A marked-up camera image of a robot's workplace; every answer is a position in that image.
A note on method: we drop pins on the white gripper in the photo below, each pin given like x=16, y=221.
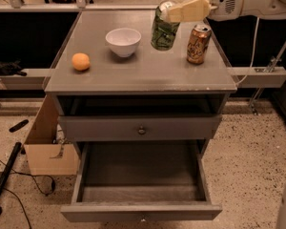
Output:
x=225, y=3

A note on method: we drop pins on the green soda can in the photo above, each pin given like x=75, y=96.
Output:
x=163, y=33

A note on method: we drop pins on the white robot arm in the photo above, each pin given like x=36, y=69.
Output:
x=241, y=191

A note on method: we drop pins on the gold soda can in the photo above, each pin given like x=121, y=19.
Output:
x=198, y=43

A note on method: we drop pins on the grey wooden drawer cabinet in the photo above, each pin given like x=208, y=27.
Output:
x=147, y=83

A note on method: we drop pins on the closed grey top drawer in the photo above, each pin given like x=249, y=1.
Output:
x=127, y=128

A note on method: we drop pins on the open grey middle drawer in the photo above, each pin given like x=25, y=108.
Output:
x=140, y=181

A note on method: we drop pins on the white ceramic bowl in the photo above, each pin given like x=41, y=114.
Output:
x=123, y=41

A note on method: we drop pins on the orange fruit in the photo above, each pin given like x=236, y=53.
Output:
x=80, y=61

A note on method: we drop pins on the small black floor object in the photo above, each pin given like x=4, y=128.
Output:
x=18, y=126

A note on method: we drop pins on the cardboard box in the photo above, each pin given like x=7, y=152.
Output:
x=46, y=154

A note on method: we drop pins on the black pole on floor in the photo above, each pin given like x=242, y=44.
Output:
x=5, y=175

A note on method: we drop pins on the black cloth on rail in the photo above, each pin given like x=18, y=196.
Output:
x=11, y=68

